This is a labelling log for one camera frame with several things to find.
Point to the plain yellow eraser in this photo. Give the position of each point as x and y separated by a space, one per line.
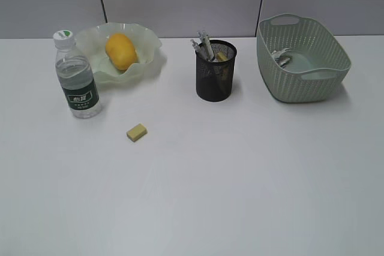
136 132

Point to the beige grip pen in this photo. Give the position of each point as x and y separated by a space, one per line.
209 46

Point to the blue grip pen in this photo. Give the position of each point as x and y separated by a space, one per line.
206 44

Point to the grey grip pen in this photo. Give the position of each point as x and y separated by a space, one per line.
199 51

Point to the yellow mango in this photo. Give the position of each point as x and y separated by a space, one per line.
121 51

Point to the white waste paper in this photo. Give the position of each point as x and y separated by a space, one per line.
281 57

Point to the clear water bottle green label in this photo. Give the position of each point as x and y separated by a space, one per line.
75 76

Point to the black mesh pen holder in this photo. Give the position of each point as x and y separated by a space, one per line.
214 79

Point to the green wavy glass plate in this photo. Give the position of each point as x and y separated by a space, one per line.
92 42

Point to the green plastic woven basket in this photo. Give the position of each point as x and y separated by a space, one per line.
318 64

